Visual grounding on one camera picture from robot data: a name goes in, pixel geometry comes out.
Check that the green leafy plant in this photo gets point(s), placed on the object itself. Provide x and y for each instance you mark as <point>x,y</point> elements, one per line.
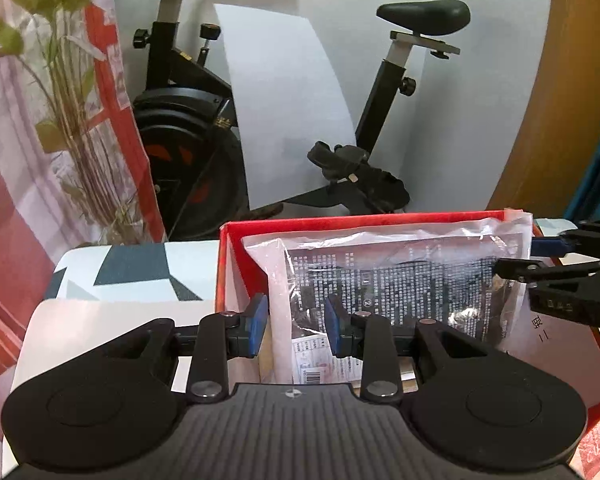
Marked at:
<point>75,125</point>

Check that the white board sheet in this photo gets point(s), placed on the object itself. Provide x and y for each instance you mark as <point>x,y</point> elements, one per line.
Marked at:
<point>280,110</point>

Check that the plastic bag with dark garment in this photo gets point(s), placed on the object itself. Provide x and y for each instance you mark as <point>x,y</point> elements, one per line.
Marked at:
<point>405,280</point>

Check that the wooden door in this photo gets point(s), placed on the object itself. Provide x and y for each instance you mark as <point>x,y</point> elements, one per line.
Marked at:
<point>570,85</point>

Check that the black exercise bike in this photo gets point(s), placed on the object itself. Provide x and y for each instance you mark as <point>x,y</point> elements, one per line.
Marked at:
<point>190,125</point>

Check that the red cardboard box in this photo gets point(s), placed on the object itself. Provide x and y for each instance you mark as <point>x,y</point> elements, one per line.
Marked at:
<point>555,360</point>

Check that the white printed blanket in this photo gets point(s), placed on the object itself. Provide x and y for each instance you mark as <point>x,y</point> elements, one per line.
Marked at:
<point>80,320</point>

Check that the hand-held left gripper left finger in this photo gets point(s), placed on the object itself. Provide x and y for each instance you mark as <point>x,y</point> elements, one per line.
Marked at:
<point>257,322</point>

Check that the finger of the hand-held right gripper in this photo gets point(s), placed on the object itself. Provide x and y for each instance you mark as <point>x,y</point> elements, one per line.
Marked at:
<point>530,268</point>
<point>547,246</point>

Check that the red and white curtain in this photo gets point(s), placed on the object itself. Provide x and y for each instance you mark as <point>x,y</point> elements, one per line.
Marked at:
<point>10,210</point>

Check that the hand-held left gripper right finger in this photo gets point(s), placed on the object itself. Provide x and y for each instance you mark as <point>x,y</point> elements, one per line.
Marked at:
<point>334,327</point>

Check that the geometric printed bedsheet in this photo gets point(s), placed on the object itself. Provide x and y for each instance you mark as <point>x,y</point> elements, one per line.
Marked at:
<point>130,270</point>

